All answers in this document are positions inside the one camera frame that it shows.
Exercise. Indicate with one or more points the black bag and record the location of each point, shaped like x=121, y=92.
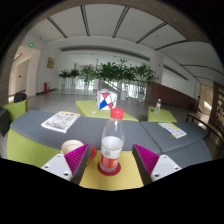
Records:
x=20, y=97

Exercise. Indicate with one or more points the red fire extinguisher cabinet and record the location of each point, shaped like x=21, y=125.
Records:
x=47, y=88

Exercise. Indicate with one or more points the small green ottoman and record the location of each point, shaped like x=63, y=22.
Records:
x=163, y=116

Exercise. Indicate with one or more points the small clear water bottle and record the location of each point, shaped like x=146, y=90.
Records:
x=158, y=106

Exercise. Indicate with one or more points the green armchair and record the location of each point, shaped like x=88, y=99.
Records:
x=15, y=111

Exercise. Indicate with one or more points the wooden shelf unit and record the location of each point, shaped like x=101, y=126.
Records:
x=218, y=106

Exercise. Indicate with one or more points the grey curved seat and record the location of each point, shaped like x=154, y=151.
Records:
x=186, y=145

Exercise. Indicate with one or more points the grey-topped green curved seat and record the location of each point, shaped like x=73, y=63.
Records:
x=86, y=130

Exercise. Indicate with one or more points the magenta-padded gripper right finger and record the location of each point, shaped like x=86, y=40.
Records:
x=165, y=166

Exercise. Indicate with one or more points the yellow and white booklet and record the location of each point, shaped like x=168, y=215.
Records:
x=172, y=130

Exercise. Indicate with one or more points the clear red-capped water bottle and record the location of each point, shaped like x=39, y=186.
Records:
x=111, y=150

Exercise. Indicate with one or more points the row of green potted plants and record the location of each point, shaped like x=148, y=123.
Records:
x=110, y=71

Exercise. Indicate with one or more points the wooden bench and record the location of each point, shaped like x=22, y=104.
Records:
x=203, y=121

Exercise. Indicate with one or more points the flat round red coaster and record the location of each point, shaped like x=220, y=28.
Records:
x=117, y=171

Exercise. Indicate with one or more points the framed wall picture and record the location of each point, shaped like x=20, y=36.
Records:
x=51, y=62

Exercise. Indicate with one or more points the red and white mug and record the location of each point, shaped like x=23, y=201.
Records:
x=71, y=146

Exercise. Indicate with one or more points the white cube with coloured triangles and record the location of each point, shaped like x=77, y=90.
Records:
x=106, y=100

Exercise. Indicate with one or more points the white printed magazine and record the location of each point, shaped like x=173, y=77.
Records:
x=60, y=121

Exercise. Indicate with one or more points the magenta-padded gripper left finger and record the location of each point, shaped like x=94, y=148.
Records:
x=58, y=166

